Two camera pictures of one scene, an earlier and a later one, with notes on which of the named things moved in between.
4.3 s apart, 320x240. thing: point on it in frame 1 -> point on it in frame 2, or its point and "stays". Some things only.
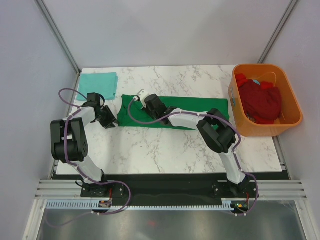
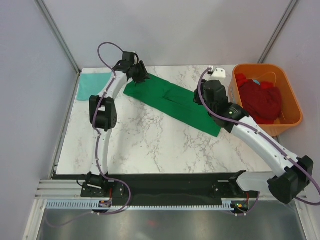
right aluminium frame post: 289,9 stays
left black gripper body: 107,118 -> 140,74
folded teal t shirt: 106,84 stays
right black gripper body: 152,114 -> 197,99
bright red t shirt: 241,78 stays
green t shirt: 139,113 -> 173,103
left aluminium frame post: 58,35 stays
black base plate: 168,190 stays
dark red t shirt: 263,106 stays
